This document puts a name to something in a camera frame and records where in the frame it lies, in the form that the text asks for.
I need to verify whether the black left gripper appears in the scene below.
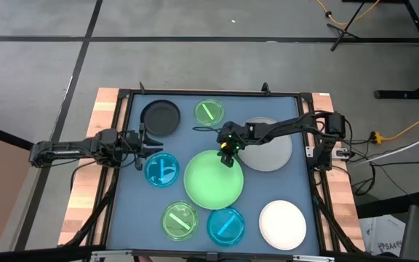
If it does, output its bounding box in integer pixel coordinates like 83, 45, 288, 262
121, 122, 164, 172

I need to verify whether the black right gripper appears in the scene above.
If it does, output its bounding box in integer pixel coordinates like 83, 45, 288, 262
215, 121, 249, 169

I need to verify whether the large opaque green plate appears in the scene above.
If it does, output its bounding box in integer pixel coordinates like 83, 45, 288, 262
183, 149, 245, 211

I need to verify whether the black plastic plate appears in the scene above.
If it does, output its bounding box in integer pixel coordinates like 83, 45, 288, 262
140, 99, 182, 138

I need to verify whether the clear blue plastic plate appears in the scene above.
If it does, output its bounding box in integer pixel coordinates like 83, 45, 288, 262
206, 207, 247, 247
143, 151, 180, 188

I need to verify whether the clear green plastic plate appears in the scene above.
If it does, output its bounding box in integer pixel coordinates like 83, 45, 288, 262
161, 200, 199, 242

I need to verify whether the small clear green plate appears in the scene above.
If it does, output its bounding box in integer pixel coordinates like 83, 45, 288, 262
193, 98, 226, 127

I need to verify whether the large grey plastic plate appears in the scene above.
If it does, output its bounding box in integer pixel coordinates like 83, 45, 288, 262
237, 116, 294, 172

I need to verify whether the blue-grey table mat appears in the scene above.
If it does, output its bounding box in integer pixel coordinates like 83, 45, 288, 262
105, 93, 322, 255

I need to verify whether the white plastic plate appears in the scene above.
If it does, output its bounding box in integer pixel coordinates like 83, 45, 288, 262
258, 199, 308, 251

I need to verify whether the silver aluminium bar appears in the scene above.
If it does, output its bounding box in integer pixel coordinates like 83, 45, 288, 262
91, 249, 336, 262

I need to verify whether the white power adapter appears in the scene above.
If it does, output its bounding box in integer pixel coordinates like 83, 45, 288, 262
332, 147, 351, 160

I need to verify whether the black desk foot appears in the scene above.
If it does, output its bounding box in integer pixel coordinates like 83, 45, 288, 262
356, 188, 419, 219

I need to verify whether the black tripod stand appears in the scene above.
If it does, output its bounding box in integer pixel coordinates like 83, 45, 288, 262
326, 0, 367, 52

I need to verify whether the white cardboard box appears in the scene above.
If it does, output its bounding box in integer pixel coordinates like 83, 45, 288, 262
358, 214, 407, 258

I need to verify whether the orange cable with yellow plug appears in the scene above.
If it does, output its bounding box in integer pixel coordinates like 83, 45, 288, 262
369, 107, 419, 143

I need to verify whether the orange floor cable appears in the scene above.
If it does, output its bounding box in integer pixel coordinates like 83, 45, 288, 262
314, 0, 381, 26

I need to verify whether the black floor cable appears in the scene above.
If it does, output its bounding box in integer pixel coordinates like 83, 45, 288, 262
347, 159, 419, 197

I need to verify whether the white floor cable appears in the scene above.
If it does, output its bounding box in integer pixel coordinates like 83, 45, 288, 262
354, 127, 419, 167

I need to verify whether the black desk frame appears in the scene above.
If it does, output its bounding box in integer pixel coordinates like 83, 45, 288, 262
342, 0, 419, 100

